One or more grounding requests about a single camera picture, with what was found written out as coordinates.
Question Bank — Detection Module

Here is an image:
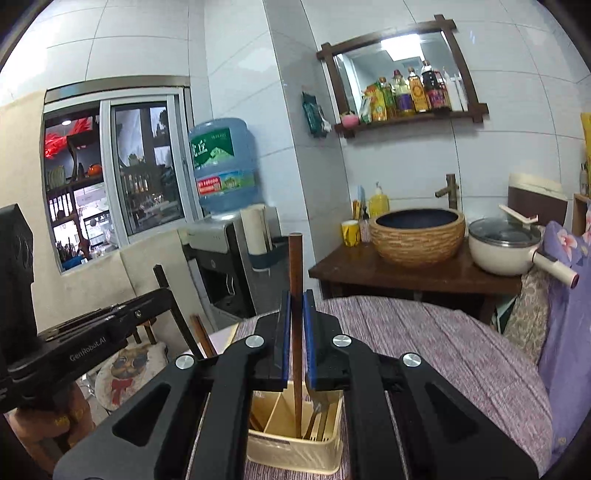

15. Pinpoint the blue water jug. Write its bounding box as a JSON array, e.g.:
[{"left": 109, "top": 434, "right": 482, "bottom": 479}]
[{"left": 188, "top": 117, "right": 259, "bottom": 220}]

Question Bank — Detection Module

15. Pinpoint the purple floral cloth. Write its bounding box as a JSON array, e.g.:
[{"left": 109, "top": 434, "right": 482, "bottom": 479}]
[{"left": 538, "top": 203, "right": 591, "bottom": 462}]

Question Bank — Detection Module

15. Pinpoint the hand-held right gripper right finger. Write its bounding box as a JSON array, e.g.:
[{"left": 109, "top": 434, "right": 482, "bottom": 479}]
[{"left": 302, "top": 288, "right": 540, "bottom": 480}]

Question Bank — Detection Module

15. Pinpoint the printed chair cushion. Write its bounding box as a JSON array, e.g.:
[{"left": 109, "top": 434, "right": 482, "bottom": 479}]
[{"left": 95, "top": 342, "right": 169, "bottom": 411}]

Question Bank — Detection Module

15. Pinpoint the yellow soap bottle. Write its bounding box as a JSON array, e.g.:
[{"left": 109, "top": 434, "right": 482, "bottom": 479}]
[{"left": 368, "top": 181, "right": 391, "bottom": 217}]

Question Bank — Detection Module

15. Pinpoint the brown paisley cloth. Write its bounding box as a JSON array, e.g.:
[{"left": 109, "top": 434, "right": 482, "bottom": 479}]
[{"left": 501, "top": 268, "right": 552, "bottom": 365}]

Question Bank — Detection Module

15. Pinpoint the white paper towel roll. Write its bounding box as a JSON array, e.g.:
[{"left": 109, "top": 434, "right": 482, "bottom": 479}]
[{"left": 240, "top": 205, "right": 269, "bottom": 257}]

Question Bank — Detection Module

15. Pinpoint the cream plastic utensil holder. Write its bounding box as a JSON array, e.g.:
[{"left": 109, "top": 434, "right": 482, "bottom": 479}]
[{"left": 246, "top": 381, "right": 345, "bottom": 476}]

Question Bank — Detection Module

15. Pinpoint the grey water dispenser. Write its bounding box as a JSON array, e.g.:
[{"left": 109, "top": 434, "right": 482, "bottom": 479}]
[{"left": 182, "top": 217, "right": 259, "bottom": 324}]

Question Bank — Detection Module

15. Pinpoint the white rice paddle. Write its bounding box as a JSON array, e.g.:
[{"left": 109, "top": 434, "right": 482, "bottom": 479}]
[{"left": 498, "top": 204, "right": 539, "bottom": 226}]

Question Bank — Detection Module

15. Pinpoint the brown and white rice cooker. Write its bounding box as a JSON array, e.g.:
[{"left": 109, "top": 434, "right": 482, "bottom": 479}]
[{"left": 507, "top": 172, "right": 570, "bottom": 227}]

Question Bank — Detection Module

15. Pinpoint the yellow oil bottle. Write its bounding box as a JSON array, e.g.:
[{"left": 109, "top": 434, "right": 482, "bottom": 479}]
[{"left": 392, "top": 69, "right": 416, "bottom": 116}]

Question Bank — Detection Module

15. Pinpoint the bronze faucet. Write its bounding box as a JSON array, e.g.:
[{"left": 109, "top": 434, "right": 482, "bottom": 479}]
[{"left": 435, "top": 173, "right": 462, "bottom": 212}]

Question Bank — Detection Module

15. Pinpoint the green bottle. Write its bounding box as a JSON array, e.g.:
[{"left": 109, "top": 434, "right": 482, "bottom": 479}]
[{"left": 379, "top": 76, "right": 397, "bottom": 118}]

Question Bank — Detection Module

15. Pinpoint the orange label bottle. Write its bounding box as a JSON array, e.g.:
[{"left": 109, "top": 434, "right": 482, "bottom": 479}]
[{"left": 406, "top": 67, "right": 430, "bottom": 114}]

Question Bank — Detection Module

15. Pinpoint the small wooden shelf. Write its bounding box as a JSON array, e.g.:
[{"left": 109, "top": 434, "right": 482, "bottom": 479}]
[{"left": 573, "top": 193, "right": 591, "bottom": 236}]

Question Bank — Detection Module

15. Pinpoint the dark wooden washstand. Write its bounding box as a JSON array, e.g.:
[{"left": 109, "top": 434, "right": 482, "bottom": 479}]
[{"left": 308, "top": 240, "right": 527, "bottom": 324}]

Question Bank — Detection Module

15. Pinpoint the person's left hand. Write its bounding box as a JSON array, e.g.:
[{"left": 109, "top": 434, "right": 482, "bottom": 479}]
[{"left": 9, "top": 383, "right": 95, "bottom": 457}]

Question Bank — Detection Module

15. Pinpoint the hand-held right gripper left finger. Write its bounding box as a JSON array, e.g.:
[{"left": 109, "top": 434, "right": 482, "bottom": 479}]
[{"left": 53, "top": 290, "right": 293, "bottom": 480}]

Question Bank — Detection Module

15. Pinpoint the green wall-mounted pouch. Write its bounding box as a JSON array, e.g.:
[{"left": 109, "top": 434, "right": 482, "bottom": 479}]
[{"left": 301, "top": 91, "right": 332, "bottom": 138}]

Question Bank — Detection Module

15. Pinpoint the woven pattern wash basin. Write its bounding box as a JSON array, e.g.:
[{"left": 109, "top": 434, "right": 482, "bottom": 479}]
[{"left": 369, "top": 208, "right": 466, "bottom": 267}]

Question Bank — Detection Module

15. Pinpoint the wooden chair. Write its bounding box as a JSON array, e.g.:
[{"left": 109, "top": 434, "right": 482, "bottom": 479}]
[{"left": 92, "top": 318, "right": 171, "bottom": 416}]

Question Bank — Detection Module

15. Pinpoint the red flower decoration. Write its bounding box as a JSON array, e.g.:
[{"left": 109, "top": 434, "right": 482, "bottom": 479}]
[{"left": 45, "top": 117, "right": 100, "bottom": 160}]

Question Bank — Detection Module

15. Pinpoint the dark sauce bottle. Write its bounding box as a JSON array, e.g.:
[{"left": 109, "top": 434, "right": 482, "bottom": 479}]
[{"left": 420, "top": 60, "right": 452, "bottom": 112}]

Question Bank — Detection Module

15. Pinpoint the sliding window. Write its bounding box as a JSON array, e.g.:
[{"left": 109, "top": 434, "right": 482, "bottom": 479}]
[{"left": 42, "top": 76, "right": 204, "bottom": 275}]

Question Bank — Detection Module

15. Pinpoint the purple striped tablecloth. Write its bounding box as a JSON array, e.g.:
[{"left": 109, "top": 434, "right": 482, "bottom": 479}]
[{"left": 231, "top": 295, "right": 555, "bottom": 480}]

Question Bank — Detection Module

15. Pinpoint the light brown wooden chopstick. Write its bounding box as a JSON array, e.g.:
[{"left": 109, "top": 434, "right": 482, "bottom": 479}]
[
  {"left": 196, "top": 315, "right": 217, "bottom": 358},
  {"left": 191, "top": 315, "right": 208, "bottom": 360}
]

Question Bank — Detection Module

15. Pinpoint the yellow green seasoning packet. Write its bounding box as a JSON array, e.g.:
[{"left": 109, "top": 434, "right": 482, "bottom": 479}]
[{"left": 360, "top": 83, "right": 386, "bottom": 123}]

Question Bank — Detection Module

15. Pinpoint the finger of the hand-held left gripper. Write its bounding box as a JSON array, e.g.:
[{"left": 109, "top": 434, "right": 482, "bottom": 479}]
[
  {"left": 90, "top": 288, "right": 175, "bottom": 319},
  {"left": 36, "top": 307, "right": 160, "bottom": 344}
]

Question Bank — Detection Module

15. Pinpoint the wooden framed mirror shelf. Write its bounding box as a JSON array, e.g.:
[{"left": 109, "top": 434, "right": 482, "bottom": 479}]
[{"left": 316, "top": 14, "right": 489, "bottom": 139}]

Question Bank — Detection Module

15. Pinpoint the white pot with glass lid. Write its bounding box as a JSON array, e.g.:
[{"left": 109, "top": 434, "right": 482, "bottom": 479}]
[{"left": 468, "top": 217, "right": 579, "bottom": 289}]

